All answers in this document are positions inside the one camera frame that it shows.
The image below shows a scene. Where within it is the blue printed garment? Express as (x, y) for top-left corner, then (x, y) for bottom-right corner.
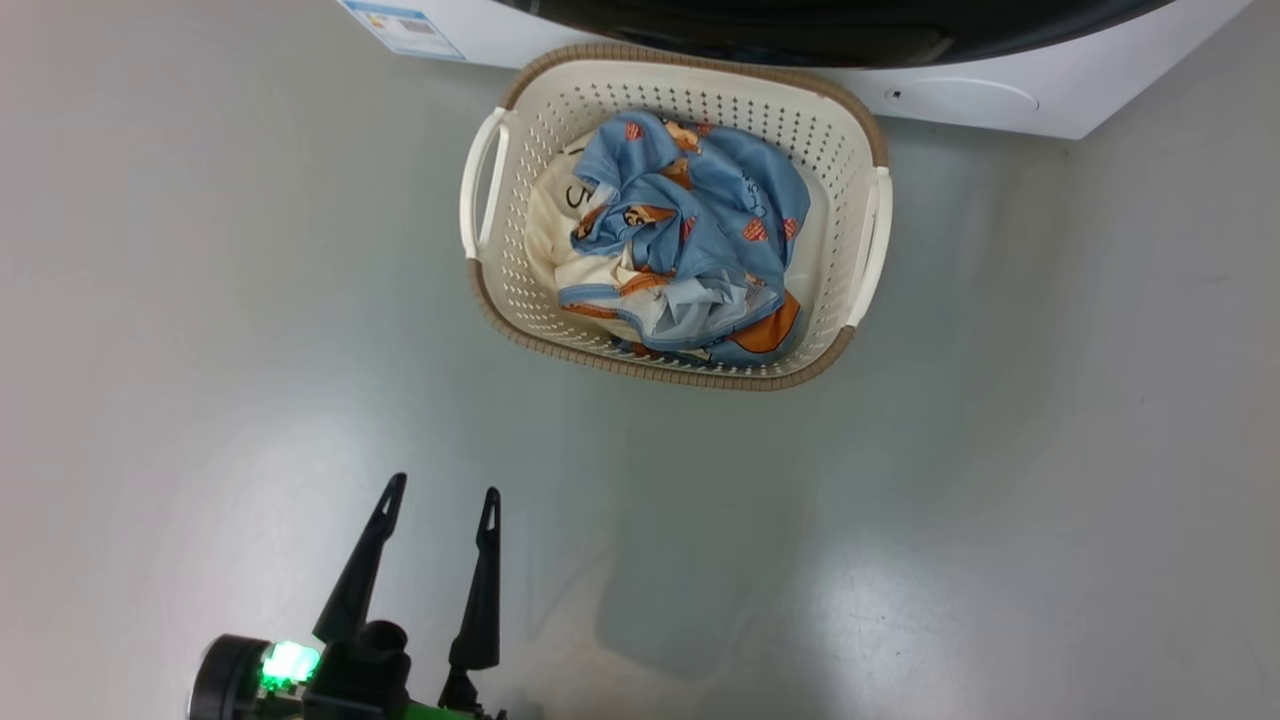
(568, 109), (812, 353)

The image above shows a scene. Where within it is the dark round washing machine door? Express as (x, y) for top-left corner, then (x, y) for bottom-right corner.
(495, 0), (1176, 70)

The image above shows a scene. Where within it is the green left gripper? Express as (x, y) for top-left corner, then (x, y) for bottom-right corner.
(313, 473), (507, 720)

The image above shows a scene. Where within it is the cream garment with orange print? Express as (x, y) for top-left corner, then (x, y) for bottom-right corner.
(524, 148), (807, 367)

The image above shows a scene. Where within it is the cream perforated laundry basket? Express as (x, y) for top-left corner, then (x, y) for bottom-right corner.
(459, 42), (894, 392)

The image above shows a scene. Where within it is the blue energy label sticker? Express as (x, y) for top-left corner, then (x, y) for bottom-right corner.
(338, 0), (467, 61)

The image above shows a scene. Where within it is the white front-loading washing machine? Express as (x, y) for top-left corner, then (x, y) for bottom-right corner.
(335, 0), (1254, 141)

